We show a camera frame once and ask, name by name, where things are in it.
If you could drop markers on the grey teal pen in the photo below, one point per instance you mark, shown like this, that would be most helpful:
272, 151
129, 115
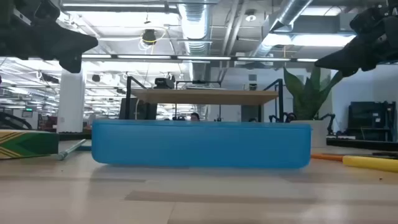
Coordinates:
70, 150

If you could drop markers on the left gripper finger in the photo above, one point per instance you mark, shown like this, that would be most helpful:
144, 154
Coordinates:
46, 9
68, 43

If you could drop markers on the black bar with light strips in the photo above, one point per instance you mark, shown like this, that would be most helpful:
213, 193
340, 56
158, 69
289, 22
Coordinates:
202, 58

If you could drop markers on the green exit sign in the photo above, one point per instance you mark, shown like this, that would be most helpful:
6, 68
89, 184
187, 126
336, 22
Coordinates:
29, 109

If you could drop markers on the blue translucent plastic pencil case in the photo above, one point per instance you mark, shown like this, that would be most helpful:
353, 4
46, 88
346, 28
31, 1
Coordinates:
202, 144

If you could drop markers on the yellow pen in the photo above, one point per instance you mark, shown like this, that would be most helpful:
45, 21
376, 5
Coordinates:
373, 164

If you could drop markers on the silver ventilation duct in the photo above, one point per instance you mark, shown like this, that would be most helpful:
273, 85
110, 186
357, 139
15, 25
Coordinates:
194, 25

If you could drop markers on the black rectangular monitor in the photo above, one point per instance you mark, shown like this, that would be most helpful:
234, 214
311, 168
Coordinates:
138, 109

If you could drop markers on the person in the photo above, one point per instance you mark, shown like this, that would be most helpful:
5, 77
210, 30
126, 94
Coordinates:
195, 117

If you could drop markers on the black equipment rack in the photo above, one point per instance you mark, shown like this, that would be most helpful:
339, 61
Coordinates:
371, 119

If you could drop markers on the green snake plant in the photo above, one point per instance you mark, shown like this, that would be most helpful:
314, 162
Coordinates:
306, 99

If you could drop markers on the small black robot arm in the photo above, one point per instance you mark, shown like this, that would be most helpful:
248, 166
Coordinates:
287, 117
329, 123

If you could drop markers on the black curved chair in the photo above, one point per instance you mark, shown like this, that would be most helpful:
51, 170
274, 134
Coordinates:
14, 122

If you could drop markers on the white column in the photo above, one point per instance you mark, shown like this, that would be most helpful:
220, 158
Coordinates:
71, 102

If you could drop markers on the green yellow crayon box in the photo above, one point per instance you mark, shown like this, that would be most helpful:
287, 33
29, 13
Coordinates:
28, 143

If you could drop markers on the orange pencil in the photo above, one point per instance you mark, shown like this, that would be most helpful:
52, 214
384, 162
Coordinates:
326, 157

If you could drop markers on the white plant pot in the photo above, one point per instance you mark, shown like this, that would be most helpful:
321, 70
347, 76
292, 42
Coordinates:
318, 133

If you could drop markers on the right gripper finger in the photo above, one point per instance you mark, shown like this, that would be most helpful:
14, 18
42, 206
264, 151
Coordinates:
351, 57
370, 20

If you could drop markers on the wooden shelf with black legs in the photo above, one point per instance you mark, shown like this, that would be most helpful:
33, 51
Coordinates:
202, 97

